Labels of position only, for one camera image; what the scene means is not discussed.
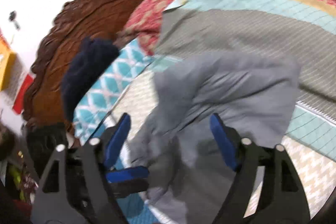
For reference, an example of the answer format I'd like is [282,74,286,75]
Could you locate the teal diamond pattern pillow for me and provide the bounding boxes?
[73,38,153,144]

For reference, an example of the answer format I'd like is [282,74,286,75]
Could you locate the striped teal grey quilt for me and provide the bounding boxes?
[155,0,335,159]

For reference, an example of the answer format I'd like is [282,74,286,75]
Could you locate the dark navy garment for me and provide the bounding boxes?
[60,37,120,121]

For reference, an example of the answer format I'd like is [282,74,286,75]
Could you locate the yellow paper bag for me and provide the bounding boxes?
[0,37,17,91]

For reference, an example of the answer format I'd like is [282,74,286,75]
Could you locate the red floral pillow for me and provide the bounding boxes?
[115,0,174,55]

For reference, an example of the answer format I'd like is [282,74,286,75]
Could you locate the carved wooden headboard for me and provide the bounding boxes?
[22,0,143,131]

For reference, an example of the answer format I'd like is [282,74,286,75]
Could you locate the grey padded jacket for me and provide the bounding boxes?
[129,52,300,223]

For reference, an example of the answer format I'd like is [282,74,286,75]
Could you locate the heart pendant wall ornament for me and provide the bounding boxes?
[9,11,20,30]

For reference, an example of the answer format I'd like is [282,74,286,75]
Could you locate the red wall calendar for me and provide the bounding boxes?
[12,73,34,115]

